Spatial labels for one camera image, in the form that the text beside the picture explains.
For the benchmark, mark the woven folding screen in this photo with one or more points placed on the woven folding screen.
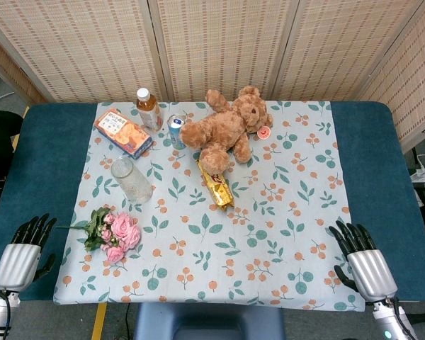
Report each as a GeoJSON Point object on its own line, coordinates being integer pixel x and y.
{"type": "Point", "coordinates": [212, 46]}

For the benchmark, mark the clear glass vase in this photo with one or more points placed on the clear glass vase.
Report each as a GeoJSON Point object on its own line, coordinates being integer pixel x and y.
{"type": "Point", "coordinates": [131, 180]}

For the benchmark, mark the orange biscuit box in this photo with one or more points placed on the orange biscuit box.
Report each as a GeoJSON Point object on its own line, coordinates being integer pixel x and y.
{"type": "Point", "coordinates": [122, 132]}

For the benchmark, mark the blue drink can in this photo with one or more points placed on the blue drink can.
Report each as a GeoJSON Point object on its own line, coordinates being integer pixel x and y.
{"type": "Point", "coordinates": [176, 131]}

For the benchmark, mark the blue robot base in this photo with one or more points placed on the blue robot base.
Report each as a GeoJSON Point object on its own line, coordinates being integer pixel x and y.
{"type": "Point", "coordinates": [209, 322]}

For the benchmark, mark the gold snack packet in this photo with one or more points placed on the gold snack packet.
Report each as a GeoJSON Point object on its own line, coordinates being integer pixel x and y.
{"type": "Point", "coordinates": [217, 187]}

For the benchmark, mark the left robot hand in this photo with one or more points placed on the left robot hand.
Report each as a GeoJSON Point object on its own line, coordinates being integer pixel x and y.
{"type": "Point", "coordinates": [17, 258]}

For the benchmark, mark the floral tablecloth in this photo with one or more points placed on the floral tablecloth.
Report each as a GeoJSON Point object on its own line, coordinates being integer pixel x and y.
{"type": "Point", "coordinates": [212, 248]}

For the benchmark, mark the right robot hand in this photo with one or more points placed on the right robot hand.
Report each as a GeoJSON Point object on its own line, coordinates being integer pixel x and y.
{"type": "Point", "coordinates": [368, 269]}

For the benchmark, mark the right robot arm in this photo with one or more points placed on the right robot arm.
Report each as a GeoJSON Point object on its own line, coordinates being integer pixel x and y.
{"type": "Point", "coordinates": [389, 320]}

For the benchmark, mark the tea bottle white cap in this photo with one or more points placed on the tea bottle white cap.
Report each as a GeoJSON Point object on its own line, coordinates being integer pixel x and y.
{"type": "Point", "coordinates": [148, 111]}

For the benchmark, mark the brown teddy bear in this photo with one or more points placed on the brown teddy bear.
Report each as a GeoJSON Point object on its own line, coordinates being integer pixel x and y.
{"type": "Point", "coordinates": [223, 129]}

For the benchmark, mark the pink rose bouquet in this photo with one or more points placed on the pink rose bouquet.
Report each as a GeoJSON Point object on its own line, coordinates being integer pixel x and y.
{"type": "Point", "coordinates": [110, 233]}

